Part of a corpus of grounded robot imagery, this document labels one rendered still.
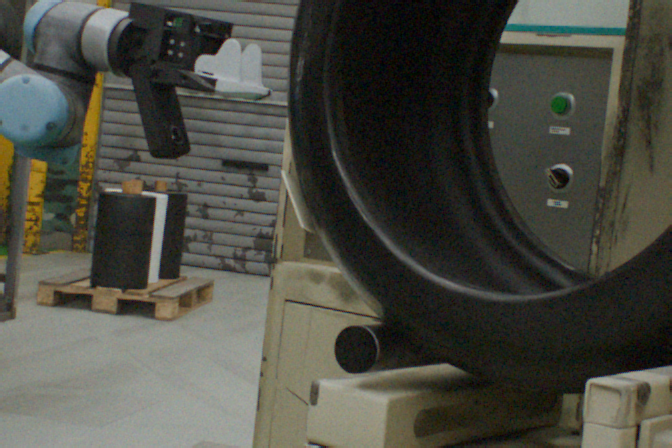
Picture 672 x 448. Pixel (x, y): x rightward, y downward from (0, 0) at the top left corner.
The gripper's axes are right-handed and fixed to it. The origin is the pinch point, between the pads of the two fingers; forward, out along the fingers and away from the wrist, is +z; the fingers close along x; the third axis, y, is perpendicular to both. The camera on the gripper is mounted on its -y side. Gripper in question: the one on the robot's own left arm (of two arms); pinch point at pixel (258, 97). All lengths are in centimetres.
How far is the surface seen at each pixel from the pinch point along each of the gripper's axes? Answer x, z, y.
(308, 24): -11.2, 13.4, 8.3
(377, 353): -9.2, 27.4, -19.5
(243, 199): 727, -600, -126
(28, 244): 606, -707, -193
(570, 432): 22.3, 33.5, -28.3
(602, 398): -60, 71, -5
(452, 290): -11.7, 35.0, -11.4
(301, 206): -9.6, 15.8, -8.5
